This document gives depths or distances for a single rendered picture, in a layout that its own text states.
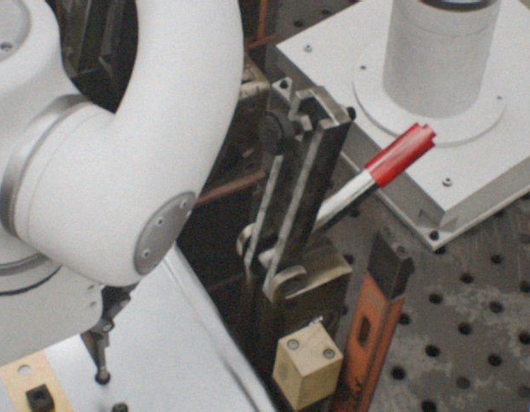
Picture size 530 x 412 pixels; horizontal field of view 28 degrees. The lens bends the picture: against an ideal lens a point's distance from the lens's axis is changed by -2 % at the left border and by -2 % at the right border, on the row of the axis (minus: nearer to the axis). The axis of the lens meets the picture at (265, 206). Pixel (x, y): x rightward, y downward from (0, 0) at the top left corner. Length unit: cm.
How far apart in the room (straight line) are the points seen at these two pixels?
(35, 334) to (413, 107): 71
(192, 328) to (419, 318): 44
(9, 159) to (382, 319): 29
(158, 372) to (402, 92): 57
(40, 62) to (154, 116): 6
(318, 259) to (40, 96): 36
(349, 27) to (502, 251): 35
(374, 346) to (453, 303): 53
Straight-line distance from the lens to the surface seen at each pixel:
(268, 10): 107
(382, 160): 77
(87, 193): 48
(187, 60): 47
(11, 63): 49
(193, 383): 80
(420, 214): 126
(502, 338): 123
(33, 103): 50
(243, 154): 95
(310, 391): 76
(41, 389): 79
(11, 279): 59
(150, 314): 83
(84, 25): 98
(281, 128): 66
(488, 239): 130
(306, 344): 75
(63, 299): 65
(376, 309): 69
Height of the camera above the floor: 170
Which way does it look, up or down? 51 degrees down
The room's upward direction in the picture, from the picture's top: 7 degrees clockwise
